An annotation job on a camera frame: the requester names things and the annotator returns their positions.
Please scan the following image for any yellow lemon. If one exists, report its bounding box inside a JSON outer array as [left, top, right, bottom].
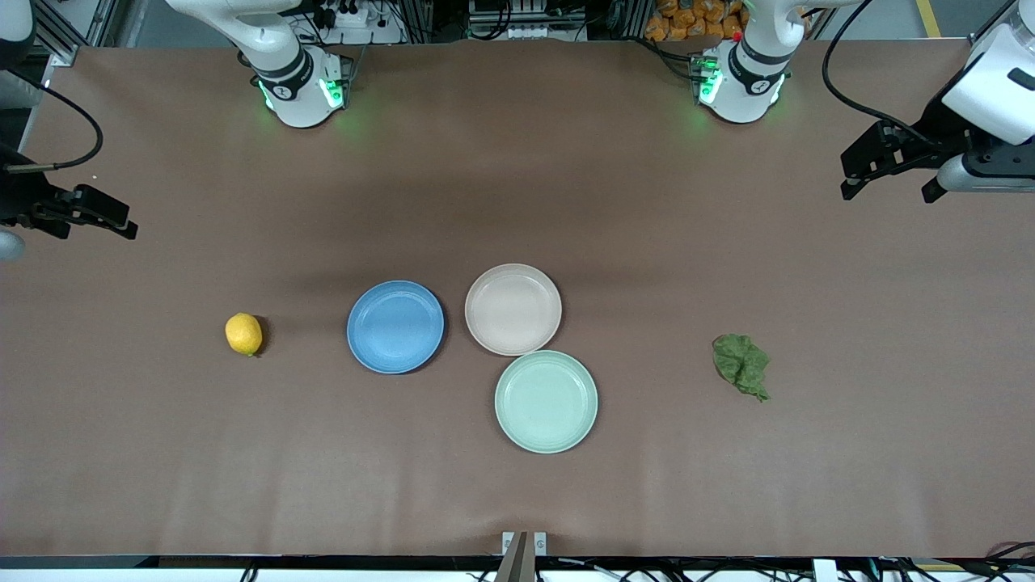
[[225, 312, 264, 357]]

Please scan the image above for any green lettuce leaf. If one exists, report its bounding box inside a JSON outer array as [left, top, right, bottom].
[[712, 334, 771, 403]]

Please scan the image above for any orange objects pile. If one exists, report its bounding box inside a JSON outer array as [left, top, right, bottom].
[[644, 0, 749, 43]]

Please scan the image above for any brown table cover mat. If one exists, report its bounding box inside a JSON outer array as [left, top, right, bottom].
[[0, 39, 1035, 559]]

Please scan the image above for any blue round plate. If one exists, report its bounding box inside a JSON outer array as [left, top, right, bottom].
[[347, 280, 446, 375]]

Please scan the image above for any white power strip with plugs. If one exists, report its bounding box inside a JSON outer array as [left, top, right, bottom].
[[311, 0, 405, 46]]

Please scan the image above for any beige round plate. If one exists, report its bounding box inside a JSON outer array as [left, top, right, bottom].
[[464, 264, 563, 357]]

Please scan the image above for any pale green round plate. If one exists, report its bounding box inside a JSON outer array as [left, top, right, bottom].
[[494, 349, 599, 455]]

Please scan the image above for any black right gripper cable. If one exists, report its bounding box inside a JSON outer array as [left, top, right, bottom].
[[4, 81, 104, 172]]

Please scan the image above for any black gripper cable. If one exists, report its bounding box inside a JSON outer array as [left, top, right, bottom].
[[4, 81, 104, 172], [822, 0, 943, 148]]

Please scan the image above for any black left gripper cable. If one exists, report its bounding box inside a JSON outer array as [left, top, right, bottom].
[[822, 0, 943, 148]]

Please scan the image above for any aluminium frame profile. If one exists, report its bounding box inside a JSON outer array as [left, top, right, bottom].
[[32, 0, 114, 67]]

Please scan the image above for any black table edge rail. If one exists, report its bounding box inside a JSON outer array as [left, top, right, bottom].
[[0, 555, 1035, 571]]

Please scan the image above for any white metal bracket plate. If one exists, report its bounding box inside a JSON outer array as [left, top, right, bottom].
[[501, 531, 548, 557]]

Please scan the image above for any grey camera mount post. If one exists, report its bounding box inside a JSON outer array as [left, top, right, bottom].
[[495, 531, 536, 582]]

